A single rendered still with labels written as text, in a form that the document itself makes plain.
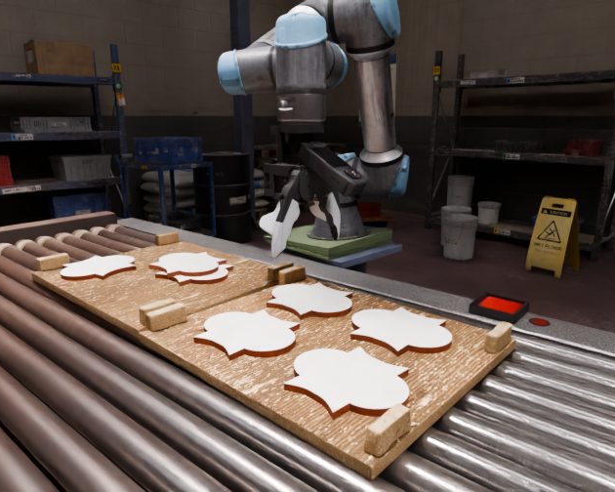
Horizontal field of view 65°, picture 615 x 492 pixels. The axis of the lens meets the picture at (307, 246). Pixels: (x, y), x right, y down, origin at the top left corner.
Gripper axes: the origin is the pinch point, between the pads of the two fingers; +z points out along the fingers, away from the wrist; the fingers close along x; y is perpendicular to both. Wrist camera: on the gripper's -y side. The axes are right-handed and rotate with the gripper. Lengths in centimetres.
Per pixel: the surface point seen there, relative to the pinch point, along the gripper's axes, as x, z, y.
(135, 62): -239, -80, 484
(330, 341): 8.9, 9.0, -11.7
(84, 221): -2, 9, 91
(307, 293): -0.9, 8.0, 1.4
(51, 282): 26, 9, 43
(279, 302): 5.2, 8.0, 2.1
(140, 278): 13.1, 9.1, 32.5
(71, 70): -143, -62, 425
